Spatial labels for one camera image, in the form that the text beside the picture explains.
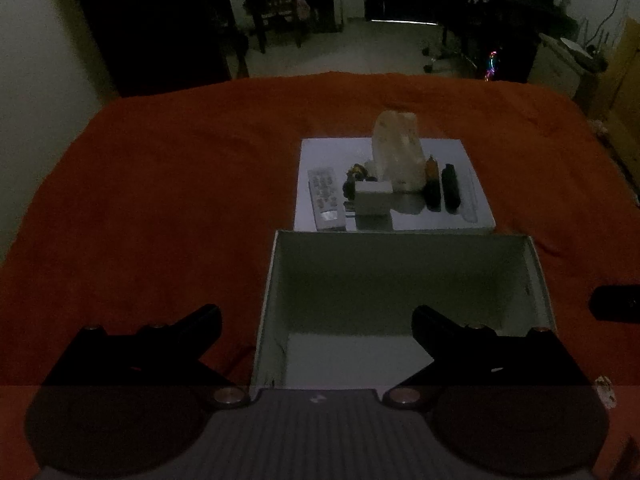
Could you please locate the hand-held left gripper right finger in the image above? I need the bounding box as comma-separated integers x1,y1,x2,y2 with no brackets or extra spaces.
382,305,594,407

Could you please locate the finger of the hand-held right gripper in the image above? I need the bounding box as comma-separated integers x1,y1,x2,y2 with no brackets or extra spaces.
590,285,640,321

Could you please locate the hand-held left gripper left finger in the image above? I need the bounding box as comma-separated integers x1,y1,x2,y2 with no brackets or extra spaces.
42,304,251,409

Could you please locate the white cardboard box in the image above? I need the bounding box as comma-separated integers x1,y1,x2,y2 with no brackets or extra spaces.
250,230,557,397

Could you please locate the small white box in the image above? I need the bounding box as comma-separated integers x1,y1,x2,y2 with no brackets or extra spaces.
354,181,394,217

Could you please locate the black stick-shaped object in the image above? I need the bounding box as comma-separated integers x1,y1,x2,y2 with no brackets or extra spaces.
442,162,461,212

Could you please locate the orange tube with silver tip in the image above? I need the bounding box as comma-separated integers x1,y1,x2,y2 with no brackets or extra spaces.
423,155,443,212

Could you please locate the white remote control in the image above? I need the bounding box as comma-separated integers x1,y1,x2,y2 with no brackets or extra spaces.
307,166,347,232

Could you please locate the dark penguin toy figure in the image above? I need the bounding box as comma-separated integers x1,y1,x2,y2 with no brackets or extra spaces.
342,162,367,197

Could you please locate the clear plastic bag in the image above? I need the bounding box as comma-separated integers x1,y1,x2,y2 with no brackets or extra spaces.
372,110,427,194

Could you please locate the white board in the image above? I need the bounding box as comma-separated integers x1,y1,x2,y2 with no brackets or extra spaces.
291,137,497,235

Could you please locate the orange blanket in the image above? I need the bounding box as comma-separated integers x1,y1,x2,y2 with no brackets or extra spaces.
0,72,640,480

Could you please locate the yellow wooden furniture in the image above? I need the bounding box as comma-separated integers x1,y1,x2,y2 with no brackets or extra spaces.
586,15,640,161

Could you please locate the white cabinet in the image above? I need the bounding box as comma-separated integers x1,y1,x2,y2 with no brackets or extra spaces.
526,32,609,99

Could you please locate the office chair wheeled base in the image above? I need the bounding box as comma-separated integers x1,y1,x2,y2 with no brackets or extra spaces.
421,25,482,74

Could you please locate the dark wardrobe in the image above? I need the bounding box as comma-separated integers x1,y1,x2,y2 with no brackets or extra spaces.
65,0,236,98

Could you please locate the dark desk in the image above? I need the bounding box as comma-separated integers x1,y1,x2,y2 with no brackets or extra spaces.
440,0,576,83

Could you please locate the dark wooden chair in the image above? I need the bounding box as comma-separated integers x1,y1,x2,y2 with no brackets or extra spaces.
235,0,307,54

